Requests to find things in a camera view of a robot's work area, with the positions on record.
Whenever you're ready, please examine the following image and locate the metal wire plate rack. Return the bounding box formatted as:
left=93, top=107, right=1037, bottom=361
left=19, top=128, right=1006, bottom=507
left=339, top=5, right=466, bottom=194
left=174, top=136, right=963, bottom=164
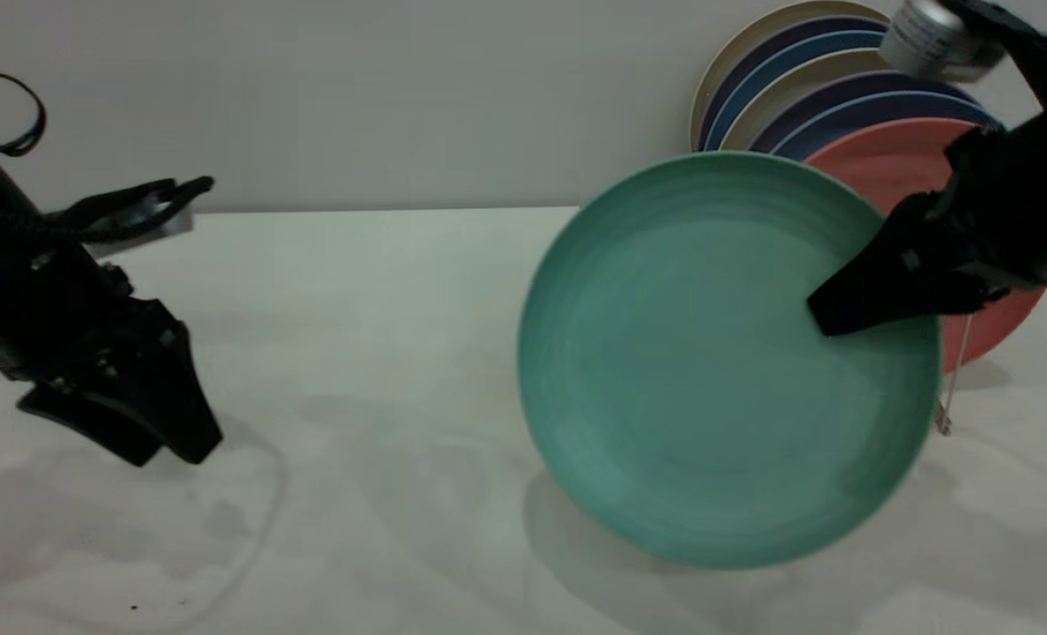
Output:
left=933, top=313, right=974, bottom=437

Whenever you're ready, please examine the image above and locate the pink round plate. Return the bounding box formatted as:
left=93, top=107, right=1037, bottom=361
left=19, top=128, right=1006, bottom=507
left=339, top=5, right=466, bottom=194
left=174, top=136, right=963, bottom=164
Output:
left=805, top=119, right=1047, bottom=376

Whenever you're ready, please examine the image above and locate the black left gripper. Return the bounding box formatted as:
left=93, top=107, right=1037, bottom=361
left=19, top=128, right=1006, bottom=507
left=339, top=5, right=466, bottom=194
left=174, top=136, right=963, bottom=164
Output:
left=0, top=238, right=224, bottom=467

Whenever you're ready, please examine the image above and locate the dark purple round plate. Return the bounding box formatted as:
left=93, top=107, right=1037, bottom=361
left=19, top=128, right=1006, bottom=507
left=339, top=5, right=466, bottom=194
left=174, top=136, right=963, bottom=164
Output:
left=748, top=72, right=983, bottom=155
left=698, top=16, right=890, bottom=151

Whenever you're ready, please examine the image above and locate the beige round plate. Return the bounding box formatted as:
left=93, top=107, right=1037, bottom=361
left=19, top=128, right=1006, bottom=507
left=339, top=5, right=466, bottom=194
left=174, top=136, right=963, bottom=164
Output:
left=719, top=49, right=908, bottom=153
left=689, top=0, right=894, bottom=153

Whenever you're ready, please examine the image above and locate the green round plate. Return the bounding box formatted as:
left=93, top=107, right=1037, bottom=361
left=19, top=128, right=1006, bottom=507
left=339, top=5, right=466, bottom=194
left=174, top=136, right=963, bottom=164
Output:
left=517, top=150, right=943, bottom=570

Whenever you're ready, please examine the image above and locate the blue round plate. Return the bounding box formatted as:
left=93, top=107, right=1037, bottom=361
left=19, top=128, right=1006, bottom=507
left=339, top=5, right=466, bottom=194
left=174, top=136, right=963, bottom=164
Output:
left=770, top=91, right=1005, bottom=164
left=704, top=31, right=886, bottom=153

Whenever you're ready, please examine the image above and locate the black looped cable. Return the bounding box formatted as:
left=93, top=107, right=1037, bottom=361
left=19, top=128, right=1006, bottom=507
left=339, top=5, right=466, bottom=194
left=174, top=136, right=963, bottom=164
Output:
left=0, top=73, right=48, bottom=158

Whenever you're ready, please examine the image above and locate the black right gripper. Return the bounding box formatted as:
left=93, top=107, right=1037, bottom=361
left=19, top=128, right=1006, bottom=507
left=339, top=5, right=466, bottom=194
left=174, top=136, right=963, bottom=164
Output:
left=807, top=93, right=1047, bottom=337

